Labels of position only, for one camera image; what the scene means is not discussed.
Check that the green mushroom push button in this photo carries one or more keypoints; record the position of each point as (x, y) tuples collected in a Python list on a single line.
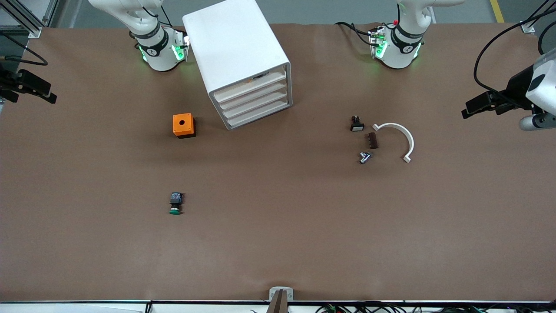
[(175, 204)]

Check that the dark brown cylinder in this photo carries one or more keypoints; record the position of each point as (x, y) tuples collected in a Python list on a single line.
[(372, 141)]

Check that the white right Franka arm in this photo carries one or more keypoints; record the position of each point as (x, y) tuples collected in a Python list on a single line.
[(158, 48)]

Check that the white table edge rail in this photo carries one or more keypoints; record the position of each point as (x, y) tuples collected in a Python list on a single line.
[(87, 306)]

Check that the aluminium frame profile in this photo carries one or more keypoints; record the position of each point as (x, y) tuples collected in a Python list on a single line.
[(527, 27), (34, 31)]

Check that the white square push button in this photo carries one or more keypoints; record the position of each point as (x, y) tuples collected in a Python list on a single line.
[(357, 127)]

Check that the white plastic drawer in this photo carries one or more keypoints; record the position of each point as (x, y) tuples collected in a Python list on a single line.
[(243, 100), (243, 90), (245, 108), (247, 115)]

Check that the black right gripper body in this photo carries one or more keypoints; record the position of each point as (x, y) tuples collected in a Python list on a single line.
[(9, 82)]

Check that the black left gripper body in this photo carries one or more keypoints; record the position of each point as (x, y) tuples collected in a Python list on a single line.
[(515, 89)]

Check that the small chrome metal fitting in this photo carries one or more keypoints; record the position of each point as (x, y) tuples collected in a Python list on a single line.
[(364, 158)]

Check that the white drawer cabinet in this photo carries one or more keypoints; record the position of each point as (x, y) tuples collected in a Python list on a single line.
[(234, 43)]

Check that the orange button enclosure box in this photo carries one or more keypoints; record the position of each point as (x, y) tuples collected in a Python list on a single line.
[(182, 124)]

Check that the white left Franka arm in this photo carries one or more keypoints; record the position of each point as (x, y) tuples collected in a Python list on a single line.
[(404, 48)]

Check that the grey metal bracket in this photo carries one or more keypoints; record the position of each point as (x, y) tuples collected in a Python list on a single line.
[(273, 291)]

